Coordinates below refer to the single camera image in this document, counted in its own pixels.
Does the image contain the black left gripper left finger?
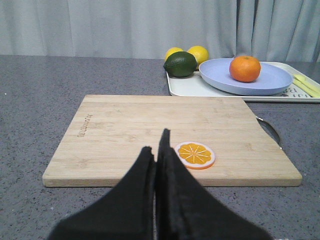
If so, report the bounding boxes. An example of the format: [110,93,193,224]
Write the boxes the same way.
[48,146,156,240]

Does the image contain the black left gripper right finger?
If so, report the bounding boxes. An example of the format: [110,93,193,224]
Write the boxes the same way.
[155,129,272,240]

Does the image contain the light blue plate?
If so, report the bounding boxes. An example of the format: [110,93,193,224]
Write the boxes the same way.
[199,58,293,96]

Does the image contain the orange mandarin fruit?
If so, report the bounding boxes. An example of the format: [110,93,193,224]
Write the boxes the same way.
[229,55,261,83]

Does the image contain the cream white tray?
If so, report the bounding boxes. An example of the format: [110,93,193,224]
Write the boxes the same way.
[167,62,320,103]

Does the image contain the orange slice toy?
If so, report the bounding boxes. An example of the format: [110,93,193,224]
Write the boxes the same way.
[174,141,216,170]

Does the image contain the bamboo cutting board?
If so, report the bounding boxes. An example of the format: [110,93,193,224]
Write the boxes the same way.
[42,95,302,187]

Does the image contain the green lime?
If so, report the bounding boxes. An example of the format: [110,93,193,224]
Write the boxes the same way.
[163,51,198,78]

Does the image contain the yellow lemon front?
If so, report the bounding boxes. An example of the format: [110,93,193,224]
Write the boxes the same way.
[187,45,209,66]

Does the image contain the yellow lemon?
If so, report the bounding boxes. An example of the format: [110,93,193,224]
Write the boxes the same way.
[164,47,184,61]
[187,45,209,66]

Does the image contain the yellow lemon rear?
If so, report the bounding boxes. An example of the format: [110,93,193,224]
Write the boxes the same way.
[164,47,184,61]

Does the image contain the yellow plastic fork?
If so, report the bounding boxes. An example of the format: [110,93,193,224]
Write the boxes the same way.
[293,74,320,92]

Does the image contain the yellow plastic knife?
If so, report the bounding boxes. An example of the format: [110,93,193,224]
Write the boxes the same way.
[293,79,320,98]

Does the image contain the grey white curtain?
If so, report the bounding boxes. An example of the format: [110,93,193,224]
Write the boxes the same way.
[0,0,320,62]

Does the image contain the metal cutting board handle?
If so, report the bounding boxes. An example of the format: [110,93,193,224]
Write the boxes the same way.
[255,116,283,150]

